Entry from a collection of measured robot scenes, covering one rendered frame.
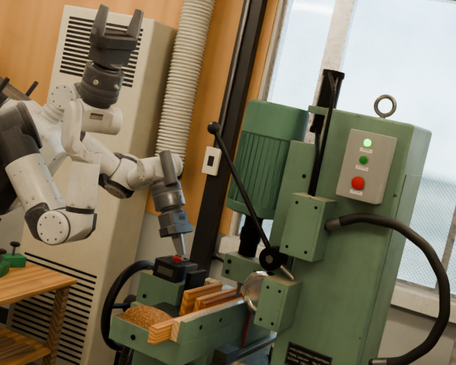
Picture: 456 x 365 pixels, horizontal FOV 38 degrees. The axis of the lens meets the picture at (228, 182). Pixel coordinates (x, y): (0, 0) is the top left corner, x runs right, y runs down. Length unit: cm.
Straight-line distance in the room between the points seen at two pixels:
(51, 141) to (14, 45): 226
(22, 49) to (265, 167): 241
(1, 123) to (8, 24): 244
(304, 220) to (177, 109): 170
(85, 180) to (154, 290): 51
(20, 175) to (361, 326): 88
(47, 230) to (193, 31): 186
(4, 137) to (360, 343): 98
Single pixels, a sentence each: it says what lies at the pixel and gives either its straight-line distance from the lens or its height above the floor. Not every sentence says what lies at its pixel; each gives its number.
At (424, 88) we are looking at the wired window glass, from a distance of 315.
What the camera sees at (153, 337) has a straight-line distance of 158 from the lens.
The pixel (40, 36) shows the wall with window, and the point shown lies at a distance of 389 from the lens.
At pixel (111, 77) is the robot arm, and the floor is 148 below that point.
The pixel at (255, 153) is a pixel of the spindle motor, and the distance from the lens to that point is 177.
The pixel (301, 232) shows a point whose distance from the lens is 161.
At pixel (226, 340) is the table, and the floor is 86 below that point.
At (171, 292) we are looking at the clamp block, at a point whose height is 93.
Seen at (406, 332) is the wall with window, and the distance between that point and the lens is 316.
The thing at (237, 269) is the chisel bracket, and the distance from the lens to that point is 187.
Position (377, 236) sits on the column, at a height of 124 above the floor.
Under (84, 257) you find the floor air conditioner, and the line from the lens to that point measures 335.
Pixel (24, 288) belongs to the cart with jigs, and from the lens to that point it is 303.
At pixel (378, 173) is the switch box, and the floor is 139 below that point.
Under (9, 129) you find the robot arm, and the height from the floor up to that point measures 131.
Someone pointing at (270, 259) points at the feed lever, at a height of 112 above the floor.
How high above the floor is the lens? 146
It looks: 6 degrees down
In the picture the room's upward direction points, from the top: 12 degrees clockwise
